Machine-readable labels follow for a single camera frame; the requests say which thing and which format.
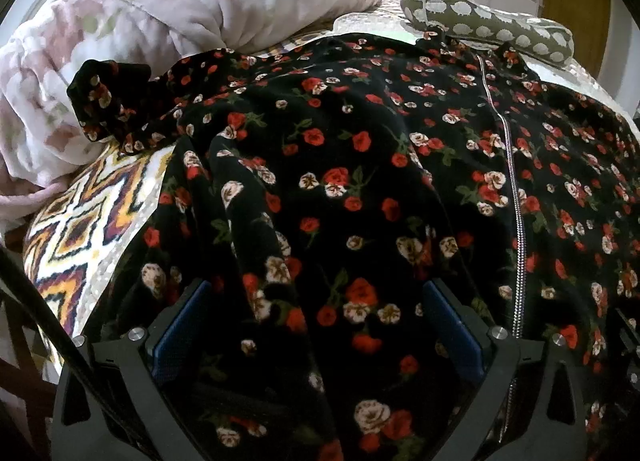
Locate dark wooden frame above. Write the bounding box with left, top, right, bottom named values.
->
left=0, top=286, right=62, bottom=442

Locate green pillow with white print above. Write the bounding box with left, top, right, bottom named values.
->
left=400, top=0, right=575, bottom=66

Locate black cable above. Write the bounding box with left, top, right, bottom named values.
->
left=0, top=243, right=166, bottom=461

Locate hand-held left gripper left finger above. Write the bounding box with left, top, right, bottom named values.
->
left=50, top=278, right=216, bottom=461

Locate light printed bed sheet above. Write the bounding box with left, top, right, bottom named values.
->
left=260, top=0, right=640, bottom=129

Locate zigzag patterned blanket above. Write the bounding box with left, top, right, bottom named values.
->
left=22, top=143, right=177, bottom=338

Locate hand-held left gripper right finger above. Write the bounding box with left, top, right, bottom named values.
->
left=422, top=277, right=589, bottom=461

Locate black floral garment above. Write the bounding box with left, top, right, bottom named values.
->
left=67, top=33, right=640, bottom=461

